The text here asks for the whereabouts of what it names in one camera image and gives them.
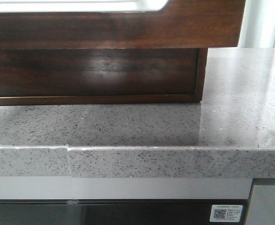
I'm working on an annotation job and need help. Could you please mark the wooden drawer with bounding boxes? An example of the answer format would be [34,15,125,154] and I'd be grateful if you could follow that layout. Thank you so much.
[0,0,245,49]
[0,48,200,97]

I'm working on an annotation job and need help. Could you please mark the white drawer handle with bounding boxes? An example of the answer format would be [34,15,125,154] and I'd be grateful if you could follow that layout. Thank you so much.
[0,0,168,13]

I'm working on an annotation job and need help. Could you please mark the dark wooden drawer cabinet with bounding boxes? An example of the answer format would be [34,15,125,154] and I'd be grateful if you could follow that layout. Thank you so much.
[0,46,208,106]

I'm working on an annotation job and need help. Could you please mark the white QR code sticker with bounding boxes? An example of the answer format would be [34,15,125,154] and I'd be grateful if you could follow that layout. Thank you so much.
[209,205,243,223]

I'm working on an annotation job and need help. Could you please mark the grey cabinet door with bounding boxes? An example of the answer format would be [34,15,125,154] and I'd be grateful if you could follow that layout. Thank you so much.
[246,179,275,225]

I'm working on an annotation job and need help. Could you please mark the black oven front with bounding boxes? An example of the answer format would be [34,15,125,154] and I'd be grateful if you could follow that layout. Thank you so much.
[0,199,248,225]

